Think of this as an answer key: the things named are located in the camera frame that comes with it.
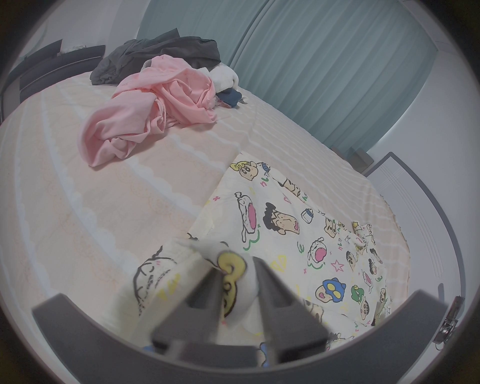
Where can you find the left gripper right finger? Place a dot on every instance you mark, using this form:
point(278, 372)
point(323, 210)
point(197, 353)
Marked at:
point(288, 322)

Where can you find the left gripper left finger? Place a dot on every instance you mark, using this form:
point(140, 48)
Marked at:
point(198, 318)

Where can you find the white printed pyjama top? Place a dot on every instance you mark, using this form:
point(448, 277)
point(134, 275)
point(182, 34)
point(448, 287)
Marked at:
point(300, 243)

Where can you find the pile of clothes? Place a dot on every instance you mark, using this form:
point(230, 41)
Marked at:
point(150, 50)

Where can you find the bed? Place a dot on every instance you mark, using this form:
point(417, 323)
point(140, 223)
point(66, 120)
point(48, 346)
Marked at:
point(112, 210)

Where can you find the grey bedside table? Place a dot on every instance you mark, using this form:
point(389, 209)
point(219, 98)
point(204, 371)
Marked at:
point(360, 161)

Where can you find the dark blue garment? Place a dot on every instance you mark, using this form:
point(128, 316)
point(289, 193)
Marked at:
point(228, 98)

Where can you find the pink garment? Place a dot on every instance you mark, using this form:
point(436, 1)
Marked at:
point(150, 101)

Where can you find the white knitted garment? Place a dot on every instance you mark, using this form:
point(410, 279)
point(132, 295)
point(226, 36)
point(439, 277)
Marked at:
point(225, 77)

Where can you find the blue-green curtain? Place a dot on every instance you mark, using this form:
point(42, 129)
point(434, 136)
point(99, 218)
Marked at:
point(210, 18)
point(330, 67)

